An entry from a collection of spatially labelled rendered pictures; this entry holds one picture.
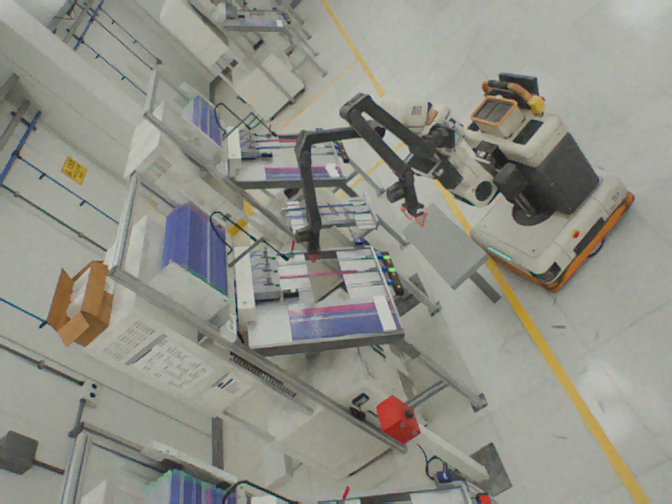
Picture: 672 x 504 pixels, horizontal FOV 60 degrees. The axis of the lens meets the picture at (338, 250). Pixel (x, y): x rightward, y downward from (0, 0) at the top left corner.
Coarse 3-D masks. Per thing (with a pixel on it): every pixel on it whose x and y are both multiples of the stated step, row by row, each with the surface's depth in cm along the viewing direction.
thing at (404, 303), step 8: (328, 232) 340; (336, 232) 341; (344, 232) 347; (336, 240) 345; (344, 240) 346; (352, 240) 350; (416, 280) 388; (392, 288) 376; (400, 296) 382; (408, 296) 383; (400, 304) 385; (408, 304) 380; (416, 304) 375; (400, 312) 380
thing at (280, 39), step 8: (216, 0) 778; (224, 0) 763; (288, 8) 853; (256, 16) 817; (264, 16) 797; (296, 16) 863; (296, 24) 797; (248, 32) 799; (256, 32) 794; (264, 32) 800; (272, 32) 802; (280, 32) 821; (304, 32) 806; (240, 40) 803; (256, 40) 804; (280, 40) 810; (288, 40) 836; (232, 48) 806; (248, 48) 809; (280, 48) 816; (240, 56) 813
